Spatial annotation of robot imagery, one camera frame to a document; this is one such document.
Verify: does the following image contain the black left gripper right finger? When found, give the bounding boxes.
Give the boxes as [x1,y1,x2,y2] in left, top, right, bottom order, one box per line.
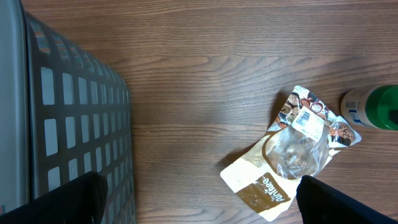
[296,175,397,224]

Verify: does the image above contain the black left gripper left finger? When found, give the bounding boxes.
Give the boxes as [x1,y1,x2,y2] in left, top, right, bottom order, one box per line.
[1,171,108,224]

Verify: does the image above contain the brown white snack bag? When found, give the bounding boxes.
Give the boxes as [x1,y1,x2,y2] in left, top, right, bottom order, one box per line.
[220,86,361,222]

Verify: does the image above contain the green lidded jar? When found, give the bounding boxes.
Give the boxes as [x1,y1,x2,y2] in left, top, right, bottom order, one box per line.
[340,85,397,131]

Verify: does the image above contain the grey plastic basket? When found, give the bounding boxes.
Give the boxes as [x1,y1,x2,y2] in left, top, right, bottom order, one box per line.
[1,0,136,223]

